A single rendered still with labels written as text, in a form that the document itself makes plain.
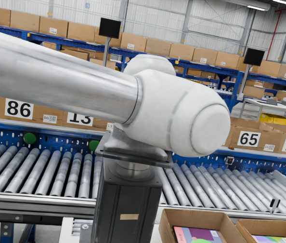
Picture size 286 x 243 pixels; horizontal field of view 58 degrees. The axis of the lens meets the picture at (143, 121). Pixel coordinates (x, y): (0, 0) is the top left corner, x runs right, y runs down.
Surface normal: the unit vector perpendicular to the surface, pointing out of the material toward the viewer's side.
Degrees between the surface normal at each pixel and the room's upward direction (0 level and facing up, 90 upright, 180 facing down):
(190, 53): 89
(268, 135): 90
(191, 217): 89
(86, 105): 116
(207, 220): 89
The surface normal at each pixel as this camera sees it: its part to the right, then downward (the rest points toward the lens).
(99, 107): 0.26, 0.65
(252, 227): 0.21, 0.29
